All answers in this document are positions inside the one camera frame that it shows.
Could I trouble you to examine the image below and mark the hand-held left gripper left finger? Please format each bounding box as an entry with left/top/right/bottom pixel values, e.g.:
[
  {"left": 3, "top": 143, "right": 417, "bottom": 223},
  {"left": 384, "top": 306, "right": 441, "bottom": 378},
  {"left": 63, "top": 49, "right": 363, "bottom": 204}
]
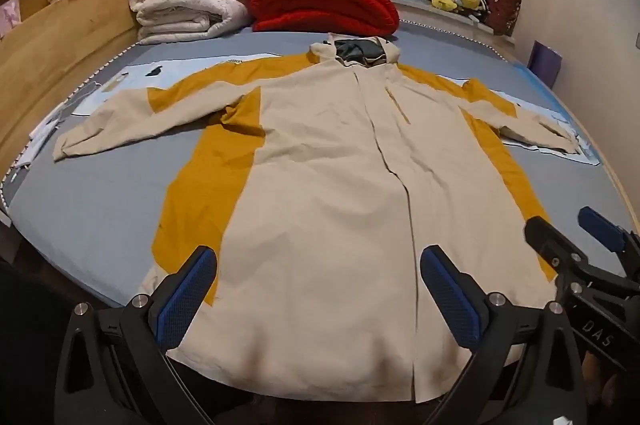
[{"left": 54, "top": 246, "right": 219, "bottom": 425}]

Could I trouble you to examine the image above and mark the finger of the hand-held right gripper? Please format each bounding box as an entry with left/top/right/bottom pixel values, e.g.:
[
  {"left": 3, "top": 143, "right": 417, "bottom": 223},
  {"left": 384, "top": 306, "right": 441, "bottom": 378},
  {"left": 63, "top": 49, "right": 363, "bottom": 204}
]
[
  {"left": 578, "top": 206, "right": 640, "bottom": 278},
  {"left": 524, "top": 216, "right": 594, "bottom": 286}
]

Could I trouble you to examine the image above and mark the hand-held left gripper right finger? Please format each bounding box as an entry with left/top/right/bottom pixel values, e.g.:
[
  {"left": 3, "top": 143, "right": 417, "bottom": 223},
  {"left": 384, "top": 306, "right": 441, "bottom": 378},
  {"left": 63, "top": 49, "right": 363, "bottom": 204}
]
[{"left": 420, "top": 245, "right": 586, "bottom": 425}]

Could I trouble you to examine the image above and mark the cream and mustard jacket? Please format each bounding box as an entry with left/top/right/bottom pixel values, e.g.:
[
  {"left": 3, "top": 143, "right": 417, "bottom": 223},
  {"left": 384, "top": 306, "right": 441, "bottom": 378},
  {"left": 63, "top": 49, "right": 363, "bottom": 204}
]
[{"left": 52, "top": 32, "right": 578, "bottom": 403}]

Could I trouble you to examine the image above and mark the person's right hand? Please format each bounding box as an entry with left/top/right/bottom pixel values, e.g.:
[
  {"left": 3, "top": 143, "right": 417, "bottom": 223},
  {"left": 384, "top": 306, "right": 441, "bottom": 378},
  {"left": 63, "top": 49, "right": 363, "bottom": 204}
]
[{"left": 582, "top": 352, "right": 640, "bottom": 425}]

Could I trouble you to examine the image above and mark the bed with grey sheet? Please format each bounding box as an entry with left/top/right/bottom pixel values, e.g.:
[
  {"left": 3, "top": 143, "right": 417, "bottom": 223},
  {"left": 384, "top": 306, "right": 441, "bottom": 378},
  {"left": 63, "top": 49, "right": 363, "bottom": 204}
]
[{"left": 0, "top": 17, "right": 640, "bottom": 308}]

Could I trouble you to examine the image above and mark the purple box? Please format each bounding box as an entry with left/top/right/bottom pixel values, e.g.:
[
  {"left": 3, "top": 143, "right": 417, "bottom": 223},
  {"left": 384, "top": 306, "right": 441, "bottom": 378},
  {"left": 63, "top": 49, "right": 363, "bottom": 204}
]
[{"left": 527, "top": 41, "right": 563, "bottom": 88}]

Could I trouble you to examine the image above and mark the light blue printed mat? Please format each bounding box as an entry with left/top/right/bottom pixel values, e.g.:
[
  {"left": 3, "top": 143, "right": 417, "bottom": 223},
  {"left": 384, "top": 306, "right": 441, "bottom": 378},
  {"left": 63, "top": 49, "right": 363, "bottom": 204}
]
[{"left": 27, "top": 52, "right": 601, "bottom": 168}]

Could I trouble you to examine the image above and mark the dark red bag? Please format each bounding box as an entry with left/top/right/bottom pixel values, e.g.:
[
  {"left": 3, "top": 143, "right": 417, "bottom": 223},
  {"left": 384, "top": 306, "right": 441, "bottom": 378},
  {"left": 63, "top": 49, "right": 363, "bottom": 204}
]
[{"left": 486, "top": 0, "right": 524, "bottom": 36}]

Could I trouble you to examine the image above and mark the wooden headboard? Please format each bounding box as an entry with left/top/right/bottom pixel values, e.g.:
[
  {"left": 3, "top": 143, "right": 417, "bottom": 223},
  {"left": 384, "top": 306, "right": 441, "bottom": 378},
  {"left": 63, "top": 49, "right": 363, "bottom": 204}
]
[{"left": 0, "top": 0, "right": 166, "bottom": 168}]

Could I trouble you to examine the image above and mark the folded cream quilt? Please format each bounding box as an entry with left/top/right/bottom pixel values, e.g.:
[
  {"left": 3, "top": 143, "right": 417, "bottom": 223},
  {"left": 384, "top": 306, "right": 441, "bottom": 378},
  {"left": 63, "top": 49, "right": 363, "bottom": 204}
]
[{"left": 127, "top": 0, "right": 261, "bottom": 44}]

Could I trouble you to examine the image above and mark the folded red blanket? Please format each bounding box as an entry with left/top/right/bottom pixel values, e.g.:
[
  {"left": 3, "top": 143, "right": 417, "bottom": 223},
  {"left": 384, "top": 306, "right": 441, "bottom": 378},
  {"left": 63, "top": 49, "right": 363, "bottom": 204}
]
[{"left": 250, "top": 0, "right": 401, "bottom": 40}]

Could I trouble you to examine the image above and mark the pink box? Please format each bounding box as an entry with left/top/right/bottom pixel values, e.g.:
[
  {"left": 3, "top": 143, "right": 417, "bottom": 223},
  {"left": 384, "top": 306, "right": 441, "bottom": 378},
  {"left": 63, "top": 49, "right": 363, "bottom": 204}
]
[{"left": 0, "top": 2, "right": 22, "bottom": 40}]

